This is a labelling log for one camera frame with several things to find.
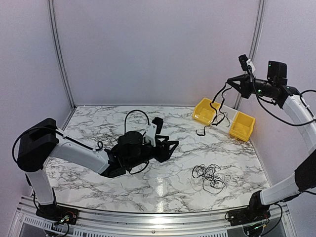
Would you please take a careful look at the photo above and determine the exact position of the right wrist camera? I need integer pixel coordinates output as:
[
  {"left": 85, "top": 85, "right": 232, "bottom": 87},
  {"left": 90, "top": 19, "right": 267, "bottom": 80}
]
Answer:
[{"left": 238, "top": 54, "right": 256, "bottom": 72}]

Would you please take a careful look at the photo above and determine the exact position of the black cable tangle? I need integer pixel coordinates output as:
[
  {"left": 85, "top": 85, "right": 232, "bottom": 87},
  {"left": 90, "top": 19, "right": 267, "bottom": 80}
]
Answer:
[{"left": 192, "top": 164, "right": 226, "bottom": 195}]

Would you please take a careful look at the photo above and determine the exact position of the white bin middle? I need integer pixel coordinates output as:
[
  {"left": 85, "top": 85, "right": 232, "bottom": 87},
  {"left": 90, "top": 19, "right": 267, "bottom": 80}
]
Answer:
[{"left": 211, "top": 105, "right": 237, "bottom": 133}]

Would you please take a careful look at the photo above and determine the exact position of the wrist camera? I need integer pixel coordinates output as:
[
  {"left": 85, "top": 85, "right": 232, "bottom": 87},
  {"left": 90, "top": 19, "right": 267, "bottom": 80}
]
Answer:
[
  {"left": 238, "top": 54, "right": 256, "bottom": 72},
  {"left": 144, "top": 117, "right": 163, "bottom": 147}
]

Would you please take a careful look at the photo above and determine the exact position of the yellow bin right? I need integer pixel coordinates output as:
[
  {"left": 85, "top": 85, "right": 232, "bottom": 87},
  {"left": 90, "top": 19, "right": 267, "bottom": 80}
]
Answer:
[{"left": 229, "top": 111, "right": 255, "bottom": 142}]

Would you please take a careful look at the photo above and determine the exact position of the yellow bin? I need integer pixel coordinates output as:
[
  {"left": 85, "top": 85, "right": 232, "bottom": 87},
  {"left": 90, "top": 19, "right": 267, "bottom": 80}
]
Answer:
[
  {"left": 192, "top": 97, "right": 221, "bottom": 125},
  {"left": 229, "top": 111, "right": 255, "bottom": 142}
]

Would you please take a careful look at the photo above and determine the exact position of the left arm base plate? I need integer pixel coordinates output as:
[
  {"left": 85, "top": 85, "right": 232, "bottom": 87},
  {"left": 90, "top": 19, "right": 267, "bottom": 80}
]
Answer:
[{"left": 36, "top": 206, "right": 79, "bottom": 225}]

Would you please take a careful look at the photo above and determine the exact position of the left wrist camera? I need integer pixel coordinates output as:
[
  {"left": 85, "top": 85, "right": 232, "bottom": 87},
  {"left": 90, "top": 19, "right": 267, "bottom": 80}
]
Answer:
[{"left": 144, "top": 117, "right": 163, "bottom": 147}]

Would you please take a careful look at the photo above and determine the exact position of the black earphone cable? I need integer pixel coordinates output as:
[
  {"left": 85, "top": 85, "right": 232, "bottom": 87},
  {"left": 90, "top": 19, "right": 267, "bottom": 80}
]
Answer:
[{"left": 196, "top": 82, "right": 234, "bottom": 136}]

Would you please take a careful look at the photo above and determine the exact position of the yellow bin left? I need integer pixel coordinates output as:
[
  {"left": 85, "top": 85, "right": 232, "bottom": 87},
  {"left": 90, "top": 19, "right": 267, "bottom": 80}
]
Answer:
[{"left": 192, "top": 97, "right": 221, "bottom": 125}]

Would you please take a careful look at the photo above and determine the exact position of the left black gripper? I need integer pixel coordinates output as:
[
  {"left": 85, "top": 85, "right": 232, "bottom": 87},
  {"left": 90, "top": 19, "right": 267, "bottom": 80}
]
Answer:
[{"left": 126, "top": 136, "right": 179, "bottom": 170}]

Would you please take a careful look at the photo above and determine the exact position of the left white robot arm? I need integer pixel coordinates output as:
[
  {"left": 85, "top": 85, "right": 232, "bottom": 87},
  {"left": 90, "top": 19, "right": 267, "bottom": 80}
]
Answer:
[{"left": 12, "top": 117, "right": 179, "bottom": 220}]

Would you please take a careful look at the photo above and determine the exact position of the aluminium front rail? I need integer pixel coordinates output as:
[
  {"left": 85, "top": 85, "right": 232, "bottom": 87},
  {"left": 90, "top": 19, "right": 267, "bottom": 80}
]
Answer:
[{"left": 8, "top": 196, "right": 297, "bottom": 237}]

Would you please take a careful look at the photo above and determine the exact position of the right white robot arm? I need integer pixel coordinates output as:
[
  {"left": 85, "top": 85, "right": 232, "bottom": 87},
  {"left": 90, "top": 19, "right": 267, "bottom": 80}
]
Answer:
[{"left": 227, "top": 55, "right": 316, "bottom": 222}]

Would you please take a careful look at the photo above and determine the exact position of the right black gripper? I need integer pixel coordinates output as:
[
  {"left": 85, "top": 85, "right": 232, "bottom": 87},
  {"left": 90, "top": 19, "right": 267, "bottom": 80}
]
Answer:
[{"left": 228, "top": 72, "right": 275, "bottom": 99}]

